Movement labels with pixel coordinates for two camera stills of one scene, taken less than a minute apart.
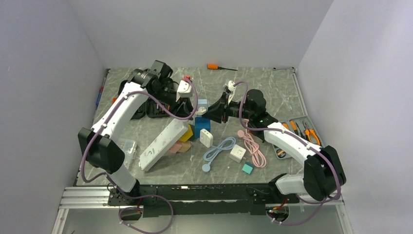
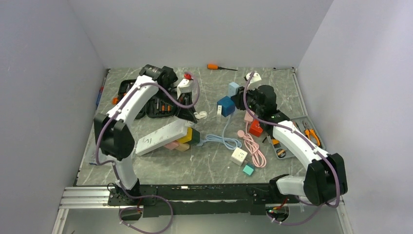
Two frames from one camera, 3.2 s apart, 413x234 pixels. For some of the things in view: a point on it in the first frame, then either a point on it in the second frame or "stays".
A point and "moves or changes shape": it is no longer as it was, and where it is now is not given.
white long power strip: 175,132 -> 161,137
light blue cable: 227,143 -> 230,144
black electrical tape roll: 280,153 stays
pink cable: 253,147 stays
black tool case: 152,109 stays
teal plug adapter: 247,167 stays
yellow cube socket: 188,135 stays
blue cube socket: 201,122 moves or changes shape
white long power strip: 230,89 -> 255,78
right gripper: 219,111 -> 239,99
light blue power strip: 202,103 moves or changes shape
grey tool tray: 302,126 stays
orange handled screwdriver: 216,67 stays
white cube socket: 237,153 moves or changes shape
